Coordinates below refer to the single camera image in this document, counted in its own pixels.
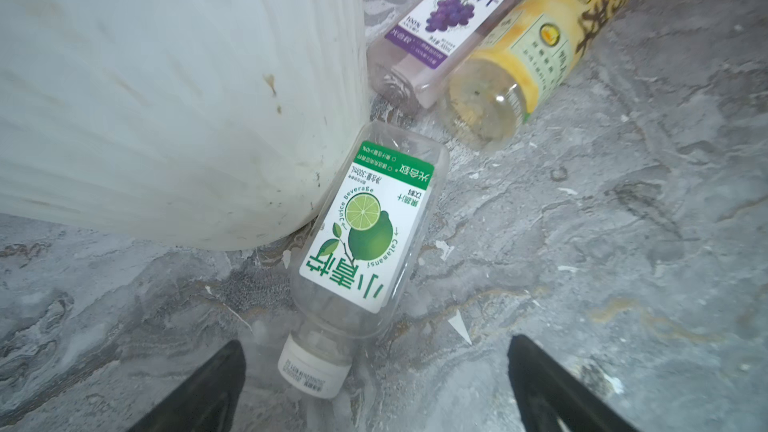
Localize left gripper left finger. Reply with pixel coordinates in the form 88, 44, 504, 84
129, 340, 246, 432

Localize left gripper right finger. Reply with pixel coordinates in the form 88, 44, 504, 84
507, 335, 637, 432

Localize green lime label bottle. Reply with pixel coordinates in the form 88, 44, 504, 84
278, 121, 450, 399

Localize white bin with yellow bag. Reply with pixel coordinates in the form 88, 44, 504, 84
1, 0, 369, 251

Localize yellow label tea bottle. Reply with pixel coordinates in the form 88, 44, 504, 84
440, 0, 629, 149

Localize purple grape juice bottle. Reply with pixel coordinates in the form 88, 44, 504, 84
367, 0, 518, 113

